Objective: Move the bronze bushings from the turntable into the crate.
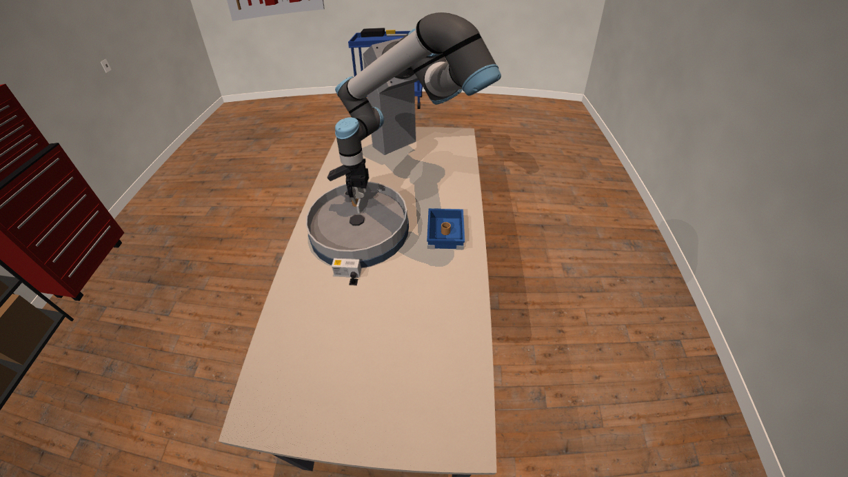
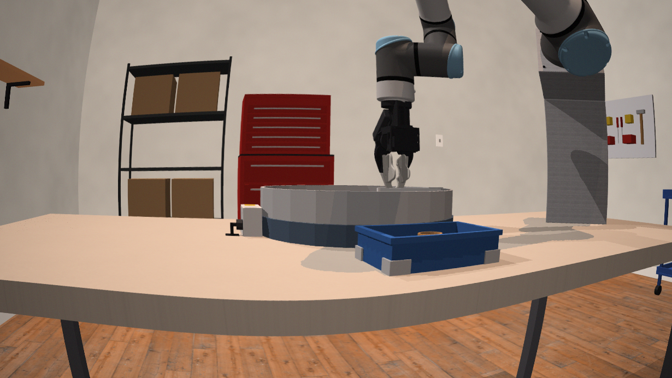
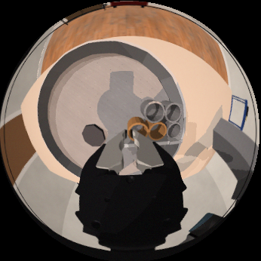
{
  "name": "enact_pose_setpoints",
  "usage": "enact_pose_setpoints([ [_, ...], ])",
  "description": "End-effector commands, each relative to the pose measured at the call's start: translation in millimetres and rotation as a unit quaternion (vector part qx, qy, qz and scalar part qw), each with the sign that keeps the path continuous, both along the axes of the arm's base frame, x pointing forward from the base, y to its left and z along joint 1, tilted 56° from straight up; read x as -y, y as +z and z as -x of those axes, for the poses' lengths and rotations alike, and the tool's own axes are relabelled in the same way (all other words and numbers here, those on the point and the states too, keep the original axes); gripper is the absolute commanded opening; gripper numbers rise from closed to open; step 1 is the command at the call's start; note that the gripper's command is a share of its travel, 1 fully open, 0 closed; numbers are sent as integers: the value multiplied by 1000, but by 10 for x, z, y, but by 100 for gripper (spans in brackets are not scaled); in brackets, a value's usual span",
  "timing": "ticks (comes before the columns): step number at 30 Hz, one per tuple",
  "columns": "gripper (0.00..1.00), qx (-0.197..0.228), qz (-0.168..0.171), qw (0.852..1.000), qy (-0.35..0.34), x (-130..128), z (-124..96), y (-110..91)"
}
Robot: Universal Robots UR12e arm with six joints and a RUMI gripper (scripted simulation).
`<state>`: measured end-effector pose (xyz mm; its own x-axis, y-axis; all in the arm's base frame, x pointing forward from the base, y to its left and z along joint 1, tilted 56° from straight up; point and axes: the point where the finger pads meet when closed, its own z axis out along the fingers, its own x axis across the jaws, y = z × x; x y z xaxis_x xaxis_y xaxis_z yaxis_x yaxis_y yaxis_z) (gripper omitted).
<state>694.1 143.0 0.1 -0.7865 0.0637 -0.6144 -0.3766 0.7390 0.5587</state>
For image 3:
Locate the brown cylinder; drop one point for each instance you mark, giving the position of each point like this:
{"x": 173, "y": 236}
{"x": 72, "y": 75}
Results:
{"x": 134, "y": 121}
{"x": 159, "y": 132}

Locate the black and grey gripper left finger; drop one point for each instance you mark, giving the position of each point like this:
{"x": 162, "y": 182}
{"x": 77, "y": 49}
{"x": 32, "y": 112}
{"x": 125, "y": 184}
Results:
{"x": 108, "y": 157}

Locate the grey metal sleeve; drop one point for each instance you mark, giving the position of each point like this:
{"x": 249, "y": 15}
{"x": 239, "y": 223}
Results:
{"x": 173, "y": 129}
{"x": 175, "y": 112}
{"x": 159, "y": 112}

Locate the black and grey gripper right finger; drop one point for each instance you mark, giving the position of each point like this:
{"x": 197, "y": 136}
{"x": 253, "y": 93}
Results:
{"x": 151, "y": 156}

